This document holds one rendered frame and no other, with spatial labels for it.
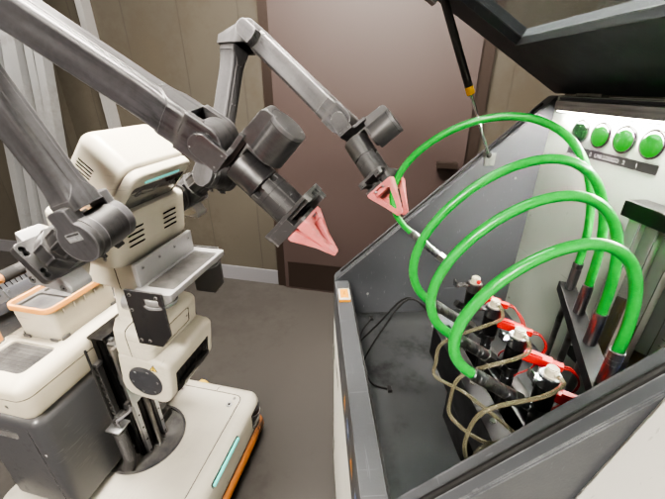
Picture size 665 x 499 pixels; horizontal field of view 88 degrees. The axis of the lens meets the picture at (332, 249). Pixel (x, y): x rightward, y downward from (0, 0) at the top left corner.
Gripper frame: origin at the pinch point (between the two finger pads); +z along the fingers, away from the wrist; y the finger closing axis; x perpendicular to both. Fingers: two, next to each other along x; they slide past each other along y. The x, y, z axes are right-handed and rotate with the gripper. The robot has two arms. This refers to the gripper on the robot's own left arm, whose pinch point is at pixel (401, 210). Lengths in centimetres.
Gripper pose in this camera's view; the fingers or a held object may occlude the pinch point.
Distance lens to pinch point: 76.4
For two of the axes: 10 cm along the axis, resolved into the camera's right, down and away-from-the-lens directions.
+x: -6.4, 5.3, 5.6
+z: 4.9, 8.4, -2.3
